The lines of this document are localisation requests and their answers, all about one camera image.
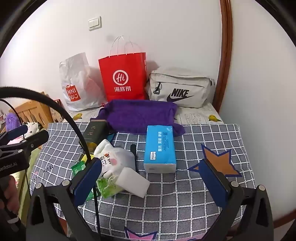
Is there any red paper bag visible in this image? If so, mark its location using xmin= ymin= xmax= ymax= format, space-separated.
xmin=98 ymin=35 xmax=148 ymax=102

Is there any blue tissue pack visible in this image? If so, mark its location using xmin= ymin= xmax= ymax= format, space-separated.
xmin=143 ymin=125 xmax=177 ymax=174

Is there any white floral cloth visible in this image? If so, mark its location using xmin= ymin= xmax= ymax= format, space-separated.
xmin=25 ymin=122 xmax=42 ymax=135

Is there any green sachet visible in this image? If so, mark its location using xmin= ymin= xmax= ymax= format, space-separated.
xmin=71 ymin=161 xmax=87 ymax=176

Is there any black cable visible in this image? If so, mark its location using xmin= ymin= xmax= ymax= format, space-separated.
xmin=0 ymin=98 xmax=25 ymax=127
xmin=0 ymin=86 xmax=101 ymax=241

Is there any brown wooden door frame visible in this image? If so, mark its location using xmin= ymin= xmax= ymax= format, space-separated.
xmin=211 ymin=0 xmax=233 ymax=114

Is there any purple plush toy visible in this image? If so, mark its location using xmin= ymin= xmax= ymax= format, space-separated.
xmin=5 ymin=112 xmax=22 ymax=132

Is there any beige waist bag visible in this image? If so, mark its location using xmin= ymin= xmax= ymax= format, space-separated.
xmin=146 ymin=67 xmax=215 ymax=109

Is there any white printed sock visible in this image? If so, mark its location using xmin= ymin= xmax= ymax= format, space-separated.
xmin=93 ymin=139 xmax=137 ymax=183

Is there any light green crumpled wrapper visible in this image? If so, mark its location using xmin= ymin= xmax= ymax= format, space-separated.
xmin=85 ymin=177 xmax=125 ymax=202

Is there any purple towel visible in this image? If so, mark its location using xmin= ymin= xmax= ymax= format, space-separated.
xmin=98 ymin=99 xmax=186 ymax=136

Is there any light green sheet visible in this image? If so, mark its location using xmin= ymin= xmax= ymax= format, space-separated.
xmin=14 ymin=148 xmax=40 ymax=223

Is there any white sponge block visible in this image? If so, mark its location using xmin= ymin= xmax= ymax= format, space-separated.
xmin=115 ymin=168 xmax=150 ymax=198

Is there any dark green tin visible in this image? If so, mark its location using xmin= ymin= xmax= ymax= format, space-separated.
xmin=79 ymin=119 xmax=107 ymax=156

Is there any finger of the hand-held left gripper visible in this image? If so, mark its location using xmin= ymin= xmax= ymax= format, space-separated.
xmin=0 ymin=123 xmax=28 ymax=142
xmin=0 ymin=130 xmax=49 ymax=158

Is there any grey checked blanket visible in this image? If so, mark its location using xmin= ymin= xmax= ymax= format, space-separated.
xmin=30 ymin=122 xmax=257 ymax=241

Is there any white wall switch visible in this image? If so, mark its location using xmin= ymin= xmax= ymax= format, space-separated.
xmin=88 ymin=16 xmax=102 ymax=30

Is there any white plastic shopping bag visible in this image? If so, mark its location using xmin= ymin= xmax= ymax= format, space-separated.
xmin=59 ymin=52 xmax=109 ymax=112

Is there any patterned box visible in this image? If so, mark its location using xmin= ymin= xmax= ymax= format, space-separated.
xmin=50 ymin=99 xmax=64 ymax=123

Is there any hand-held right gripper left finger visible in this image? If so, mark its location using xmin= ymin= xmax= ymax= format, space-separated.
xmin=27 ymin=158 xmax=103 ymax=241

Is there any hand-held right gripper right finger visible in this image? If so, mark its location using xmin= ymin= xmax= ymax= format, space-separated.
xmin=199 ymin=159 xmax=277 ymax=241

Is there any person's left hand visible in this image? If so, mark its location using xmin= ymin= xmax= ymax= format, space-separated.
xmin=0 ymin=176 xmax=21 ymax=219

